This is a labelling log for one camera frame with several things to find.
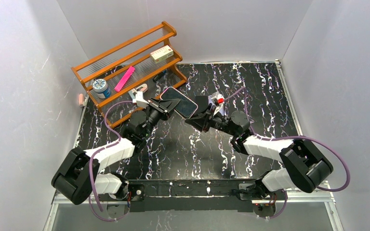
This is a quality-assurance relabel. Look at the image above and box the black phone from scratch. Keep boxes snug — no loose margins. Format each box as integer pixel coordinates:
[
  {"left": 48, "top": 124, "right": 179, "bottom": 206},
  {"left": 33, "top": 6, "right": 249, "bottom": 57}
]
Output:
[{"left": 160, "top": 87, "right": 198, "bottom": 119}]

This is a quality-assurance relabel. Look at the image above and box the black smartphone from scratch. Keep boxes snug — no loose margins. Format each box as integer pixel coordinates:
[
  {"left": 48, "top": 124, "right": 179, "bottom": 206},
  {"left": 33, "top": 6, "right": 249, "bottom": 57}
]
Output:
[{"left": 194, "top": 96, "right": 209, "bottom": 114}]

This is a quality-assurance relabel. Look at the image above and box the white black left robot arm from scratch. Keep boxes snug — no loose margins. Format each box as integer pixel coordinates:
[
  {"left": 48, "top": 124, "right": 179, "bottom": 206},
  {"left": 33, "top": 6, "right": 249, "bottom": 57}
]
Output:
[{"left": 51, "top": 98, "right": 180, "bottom": 206}]

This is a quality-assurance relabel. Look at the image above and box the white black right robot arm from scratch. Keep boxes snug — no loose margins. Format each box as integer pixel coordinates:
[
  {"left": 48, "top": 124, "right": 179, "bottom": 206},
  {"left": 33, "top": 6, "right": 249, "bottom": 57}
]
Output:
[{"left": 185, "top": 111, "right": 333, "bottom": 193}]

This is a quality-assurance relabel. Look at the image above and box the dark marker on shelf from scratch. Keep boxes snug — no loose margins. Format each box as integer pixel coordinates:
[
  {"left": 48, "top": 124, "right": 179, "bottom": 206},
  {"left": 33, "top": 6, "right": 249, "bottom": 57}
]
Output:
[{"left": 152, "top": 70, "right": 167, "bottom": 83}]

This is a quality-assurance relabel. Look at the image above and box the orange wooden shelf rack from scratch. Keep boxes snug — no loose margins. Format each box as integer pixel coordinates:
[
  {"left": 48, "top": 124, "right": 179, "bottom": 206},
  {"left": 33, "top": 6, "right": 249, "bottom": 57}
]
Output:
[{"left": 71, "top": 21, "right": 187, "bottom": 128}]

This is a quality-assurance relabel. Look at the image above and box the pink flat bar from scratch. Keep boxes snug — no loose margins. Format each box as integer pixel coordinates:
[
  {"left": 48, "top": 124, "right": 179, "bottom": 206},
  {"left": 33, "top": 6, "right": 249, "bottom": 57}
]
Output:
[{"left": 114, "top": 66, "right": 135, "bottom": 92}]

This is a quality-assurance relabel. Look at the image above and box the cream cardboard box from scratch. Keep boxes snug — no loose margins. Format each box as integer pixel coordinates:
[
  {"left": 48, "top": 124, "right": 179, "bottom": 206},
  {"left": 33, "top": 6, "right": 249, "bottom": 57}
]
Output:
[{"left": 150, "top": 45, "right": 174, "bottom": 64}]

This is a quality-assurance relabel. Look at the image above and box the blue lidded jar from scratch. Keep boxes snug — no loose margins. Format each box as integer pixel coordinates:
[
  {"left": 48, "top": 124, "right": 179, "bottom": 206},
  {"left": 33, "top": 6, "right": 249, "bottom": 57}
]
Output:
[{"left": 92, "top": 78, "right": 111, "bottom": 99}]

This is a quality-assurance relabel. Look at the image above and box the black base bar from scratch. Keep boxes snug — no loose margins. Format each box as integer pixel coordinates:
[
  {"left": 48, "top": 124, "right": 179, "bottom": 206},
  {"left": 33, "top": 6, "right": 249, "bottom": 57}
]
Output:
[{"left": 128, "top": 179, "right": 264, "bottom": 212}]

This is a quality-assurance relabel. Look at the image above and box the pink eraser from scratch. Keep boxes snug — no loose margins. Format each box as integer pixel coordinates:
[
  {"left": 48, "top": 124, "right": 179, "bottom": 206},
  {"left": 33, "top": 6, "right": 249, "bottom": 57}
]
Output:
[{"left": 78, "top": 94, "right": 84, "bottom": 107}]

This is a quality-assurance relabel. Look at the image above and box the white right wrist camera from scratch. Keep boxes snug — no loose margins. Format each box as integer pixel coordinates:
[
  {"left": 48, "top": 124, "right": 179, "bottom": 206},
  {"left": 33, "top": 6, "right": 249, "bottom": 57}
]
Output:
[{"left": 209, "top": 91, "right": 225, "bottom": 114}]

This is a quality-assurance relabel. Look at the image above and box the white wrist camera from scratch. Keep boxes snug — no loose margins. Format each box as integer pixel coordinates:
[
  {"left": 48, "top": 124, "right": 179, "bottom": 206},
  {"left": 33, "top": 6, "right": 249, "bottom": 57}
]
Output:
[
  {"left": 209, "top": 91, "right": 225, "bottom": 114},
  {"left": 132, "top": 91, "right": 148, "bottom": 108}
]

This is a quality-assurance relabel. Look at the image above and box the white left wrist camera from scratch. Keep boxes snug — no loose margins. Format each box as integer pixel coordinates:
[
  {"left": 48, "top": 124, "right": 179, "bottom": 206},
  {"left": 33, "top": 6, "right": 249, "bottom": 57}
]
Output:
[{"left": 132, "top": 91, "right": 148, "bottom": 108}]

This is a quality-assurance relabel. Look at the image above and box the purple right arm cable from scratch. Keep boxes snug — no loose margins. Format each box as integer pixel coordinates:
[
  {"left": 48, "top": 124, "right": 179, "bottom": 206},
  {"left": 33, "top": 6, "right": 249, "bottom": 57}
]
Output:
[{"left": 223, "top": 87, "right": 351, "bottom": 219}]

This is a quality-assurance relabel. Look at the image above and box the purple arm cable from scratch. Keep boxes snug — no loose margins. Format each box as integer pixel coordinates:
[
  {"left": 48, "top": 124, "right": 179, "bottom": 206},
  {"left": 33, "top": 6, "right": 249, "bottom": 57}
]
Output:
[
  {"left": 88, "top": 101, "right": 134, "bottom": 222},
  {"left": 223, "top": 87, "right": 351, "bottom": 219}
]

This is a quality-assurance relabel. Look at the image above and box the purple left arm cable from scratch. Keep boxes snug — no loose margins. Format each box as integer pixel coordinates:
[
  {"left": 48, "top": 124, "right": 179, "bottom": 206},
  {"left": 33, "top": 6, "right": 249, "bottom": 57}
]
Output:
[{"left": 88, "top": 101, "right": 134, "bottom": 222}]

